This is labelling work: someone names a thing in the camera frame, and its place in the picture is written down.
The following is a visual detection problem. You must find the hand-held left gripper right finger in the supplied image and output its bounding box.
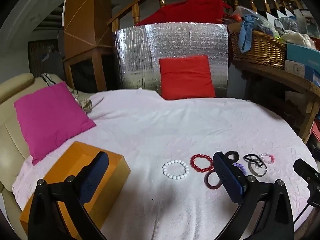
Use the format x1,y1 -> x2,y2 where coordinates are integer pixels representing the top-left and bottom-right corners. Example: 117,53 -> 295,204
213,152 -> 295,240

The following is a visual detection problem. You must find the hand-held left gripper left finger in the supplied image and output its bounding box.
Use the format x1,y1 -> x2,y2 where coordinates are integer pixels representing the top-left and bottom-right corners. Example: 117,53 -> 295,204
27,151 -> 109,240

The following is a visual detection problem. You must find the metal key ring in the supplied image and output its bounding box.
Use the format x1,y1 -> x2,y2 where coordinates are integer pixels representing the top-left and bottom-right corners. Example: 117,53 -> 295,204
248,160 -> 267,177

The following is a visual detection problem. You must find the orange cardboard box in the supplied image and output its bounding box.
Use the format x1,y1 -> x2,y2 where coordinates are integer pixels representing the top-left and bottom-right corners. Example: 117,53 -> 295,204
19,141 -> 131,240

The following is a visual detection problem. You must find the red bead bracelet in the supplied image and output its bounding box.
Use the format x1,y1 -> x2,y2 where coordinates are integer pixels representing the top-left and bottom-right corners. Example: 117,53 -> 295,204
190,154 -> 215,173

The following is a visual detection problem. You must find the dark red bangle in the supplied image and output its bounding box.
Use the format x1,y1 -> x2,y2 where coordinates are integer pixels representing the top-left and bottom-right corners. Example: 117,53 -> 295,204
204,169 -> 222,188

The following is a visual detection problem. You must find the black carabiner clip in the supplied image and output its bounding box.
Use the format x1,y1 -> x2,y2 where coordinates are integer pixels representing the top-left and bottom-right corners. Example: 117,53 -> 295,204
243,154 -> 263,167

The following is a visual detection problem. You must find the magenta cushion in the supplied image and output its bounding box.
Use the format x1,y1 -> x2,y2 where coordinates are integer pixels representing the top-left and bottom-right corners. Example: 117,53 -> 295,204
14,82 -> 97,166

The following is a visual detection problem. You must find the patterned grey cloth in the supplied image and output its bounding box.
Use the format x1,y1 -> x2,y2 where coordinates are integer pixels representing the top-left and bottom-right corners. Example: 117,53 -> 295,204
74,96 -> 103,112

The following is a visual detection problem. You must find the pale pink blanket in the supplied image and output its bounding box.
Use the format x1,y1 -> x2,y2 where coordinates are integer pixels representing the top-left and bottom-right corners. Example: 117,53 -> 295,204
12,89 -> 319,240

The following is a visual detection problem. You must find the beige leather sofa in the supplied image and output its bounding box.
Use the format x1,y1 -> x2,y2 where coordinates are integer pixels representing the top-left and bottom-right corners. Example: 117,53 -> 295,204
0,73 -> 100,240

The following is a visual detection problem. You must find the curved wooden shelf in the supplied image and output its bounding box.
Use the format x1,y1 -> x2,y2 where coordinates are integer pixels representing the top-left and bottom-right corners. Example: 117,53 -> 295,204
232,59 -> 320,144

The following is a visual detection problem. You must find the white patterned box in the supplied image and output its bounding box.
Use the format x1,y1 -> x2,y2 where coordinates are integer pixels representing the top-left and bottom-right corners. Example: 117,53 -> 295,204
284,60 -> 306,79

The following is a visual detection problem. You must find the striped cloth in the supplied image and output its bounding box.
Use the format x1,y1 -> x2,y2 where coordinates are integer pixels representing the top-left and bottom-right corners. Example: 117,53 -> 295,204
41,73 -> 60,87

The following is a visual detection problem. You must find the red cushion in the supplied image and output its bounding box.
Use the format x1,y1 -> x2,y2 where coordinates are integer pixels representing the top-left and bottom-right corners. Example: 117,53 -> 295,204
159,55 -> 216,100

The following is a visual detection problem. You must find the blue cardboard box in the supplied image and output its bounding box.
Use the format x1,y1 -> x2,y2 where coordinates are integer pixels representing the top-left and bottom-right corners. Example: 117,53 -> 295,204
286,42 -> 320,83

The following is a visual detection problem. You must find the silver foil insulation panel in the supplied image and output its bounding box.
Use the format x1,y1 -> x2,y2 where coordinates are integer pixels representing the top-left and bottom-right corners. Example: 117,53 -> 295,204
113,22 -> 229,99

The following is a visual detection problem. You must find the wicker basket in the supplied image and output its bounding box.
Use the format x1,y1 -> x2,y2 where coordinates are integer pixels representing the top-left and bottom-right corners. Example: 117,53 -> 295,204
229,30 -> 287,70

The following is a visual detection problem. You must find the white fluffy bundle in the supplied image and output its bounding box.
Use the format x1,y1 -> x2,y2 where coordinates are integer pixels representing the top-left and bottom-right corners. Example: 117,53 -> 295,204
281,32 -> 317,50

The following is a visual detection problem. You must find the blue cloth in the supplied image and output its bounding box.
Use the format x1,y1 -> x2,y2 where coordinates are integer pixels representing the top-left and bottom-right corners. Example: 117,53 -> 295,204
238,15 -> 274,53

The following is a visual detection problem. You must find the wooden column cabinet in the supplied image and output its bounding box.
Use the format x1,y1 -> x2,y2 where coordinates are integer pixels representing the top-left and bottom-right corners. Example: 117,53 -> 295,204
61,0 -> 113,93

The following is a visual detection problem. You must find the red cloth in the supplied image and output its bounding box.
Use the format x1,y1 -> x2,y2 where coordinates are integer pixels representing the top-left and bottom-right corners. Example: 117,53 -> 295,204
135,0 -> 232,27

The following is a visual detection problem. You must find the wooden stair railing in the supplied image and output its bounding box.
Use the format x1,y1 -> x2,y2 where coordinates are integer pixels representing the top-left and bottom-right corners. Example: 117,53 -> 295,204
107,0 -> 309,32

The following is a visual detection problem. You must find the purple bead bracelet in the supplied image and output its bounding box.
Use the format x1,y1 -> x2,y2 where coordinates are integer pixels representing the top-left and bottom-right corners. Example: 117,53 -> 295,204
233,162 -> 247,176

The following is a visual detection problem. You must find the pink bead bracelet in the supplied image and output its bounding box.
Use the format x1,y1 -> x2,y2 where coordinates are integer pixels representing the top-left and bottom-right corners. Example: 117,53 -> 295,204
259,153 -> 276,165

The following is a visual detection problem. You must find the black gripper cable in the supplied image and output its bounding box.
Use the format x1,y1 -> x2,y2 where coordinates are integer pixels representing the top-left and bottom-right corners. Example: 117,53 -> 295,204
293,203 -> 311,227

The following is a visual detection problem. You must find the white bead bracelet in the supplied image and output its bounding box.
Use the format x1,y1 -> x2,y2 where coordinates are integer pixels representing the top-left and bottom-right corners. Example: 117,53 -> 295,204
162,160 -> 189,180

